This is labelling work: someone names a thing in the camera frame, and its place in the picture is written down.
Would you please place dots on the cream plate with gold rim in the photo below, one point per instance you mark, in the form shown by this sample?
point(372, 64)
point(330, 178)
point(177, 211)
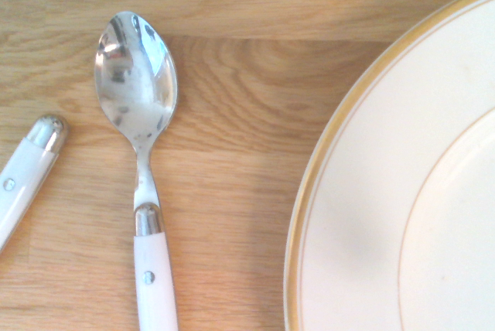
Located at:
point(386, 192)

